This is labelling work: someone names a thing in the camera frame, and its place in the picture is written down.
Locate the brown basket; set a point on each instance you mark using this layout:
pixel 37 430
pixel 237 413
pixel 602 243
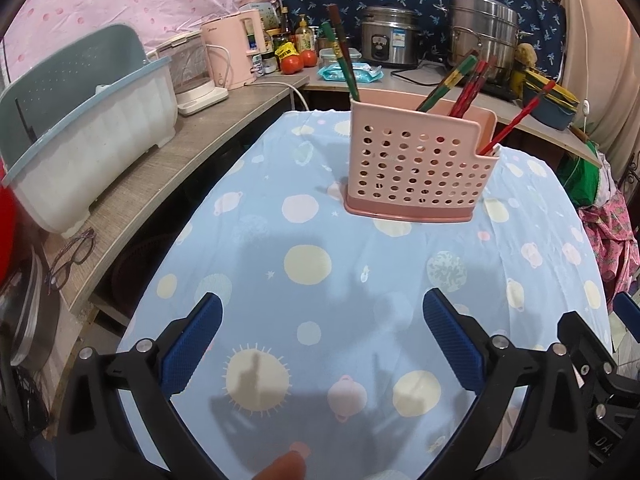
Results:
pixel 142 260

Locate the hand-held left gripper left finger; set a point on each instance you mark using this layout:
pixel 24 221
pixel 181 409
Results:
pixel 192 345

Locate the stainless steel steamer pot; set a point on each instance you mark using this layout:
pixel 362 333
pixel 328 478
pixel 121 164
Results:
pixel 482 35

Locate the silver rice cooker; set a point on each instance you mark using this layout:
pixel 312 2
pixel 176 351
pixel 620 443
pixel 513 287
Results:
pixel 390 40

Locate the purple eyeglasses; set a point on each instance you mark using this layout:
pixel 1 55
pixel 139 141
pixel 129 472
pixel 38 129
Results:
pixel 70 260

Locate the white carton box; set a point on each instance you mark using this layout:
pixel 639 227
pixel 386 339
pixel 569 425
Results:
pixel 270 17

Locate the red object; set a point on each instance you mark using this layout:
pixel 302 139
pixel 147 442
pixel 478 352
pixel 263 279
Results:
pixel 9 230

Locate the small glass jar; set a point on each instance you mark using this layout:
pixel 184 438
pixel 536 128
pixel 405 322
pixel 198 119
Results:
pixel 270 62

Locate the red tomato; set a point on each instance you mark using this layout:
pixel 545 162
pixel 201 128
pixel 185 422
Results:
pixel 310 58
pixel 291 63

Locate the blue bowl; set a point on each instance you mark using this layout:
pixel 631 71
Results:
pixel 552 115

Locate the green cloth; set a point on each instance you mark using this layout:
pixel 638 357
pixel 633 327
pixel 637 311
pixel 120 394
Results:
pixel 582 175

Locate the pink electric kettle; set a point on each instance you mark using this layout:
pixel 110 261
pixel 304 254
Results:
pixel 230 55

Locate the blue dotted tablecloth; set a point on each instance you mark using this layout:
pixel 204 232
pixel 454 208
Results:
pixel 325 270

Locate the yellow pump bottle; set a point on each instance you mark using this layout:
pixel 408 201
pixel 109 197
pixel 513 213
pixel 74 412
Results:
pixel 305 37

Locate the dark sauce bottle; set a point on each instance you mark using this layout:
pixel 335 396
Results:
pixel 286 22

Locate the pink dotted curtain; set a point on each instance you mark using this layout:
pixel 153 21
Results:
pixel 125 0

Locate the pink floral garment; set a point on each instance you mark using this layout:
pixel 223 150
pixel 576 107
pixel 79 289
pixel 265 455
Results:
pixel 612 240

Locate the steel pan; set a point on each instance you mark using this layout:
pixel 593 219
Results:
pixel 30 310

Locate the clear food container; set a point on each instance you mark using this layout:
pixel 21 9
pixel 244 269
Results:
pixel 332 56

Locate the red patterned chopstick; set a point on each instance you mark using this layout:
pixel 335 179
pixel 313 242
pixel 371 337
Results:
pixel 510 125
pixel 485 80
pixel 470 87

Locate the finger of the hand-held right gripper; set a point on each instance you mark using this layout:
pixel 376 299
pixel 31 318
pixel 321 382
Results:
pixel 587 340
pixel 627 305

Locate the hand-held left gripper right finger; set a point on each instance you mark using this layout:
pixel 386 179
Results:
pixel 452 340

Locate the green yellow striped chopstick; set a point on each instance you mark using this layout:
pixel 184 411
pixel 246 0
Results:
pixel 447 82

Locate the pink perforated utensil holder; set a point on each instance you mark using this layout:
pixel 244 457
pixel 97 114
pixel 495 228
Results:
pixel 415 175

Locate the beige curtain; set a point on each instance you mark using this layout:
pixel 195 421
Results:
pixel 605 50

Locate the blue white dish bin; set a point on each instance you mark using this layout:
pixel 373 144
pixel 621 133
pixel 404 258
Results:
pixel 90 150

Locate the white blender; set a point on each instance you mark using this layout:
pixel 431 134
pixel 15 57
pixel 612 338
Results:
pixel 195 80

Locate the tan loofah sponge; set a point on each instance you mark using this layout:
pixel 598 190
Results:
pixel 526 55

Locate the blue wet wipes pack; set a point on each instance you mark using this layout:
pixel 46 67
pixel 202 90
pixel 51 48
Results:
pixel 352 74

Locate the person's left hand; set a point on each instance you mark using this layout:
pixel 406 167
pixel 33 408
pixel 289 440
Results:
pixel 280 467

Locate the black iron frame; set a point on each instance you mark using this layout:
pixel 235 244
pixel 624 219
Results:
pixel 630 170

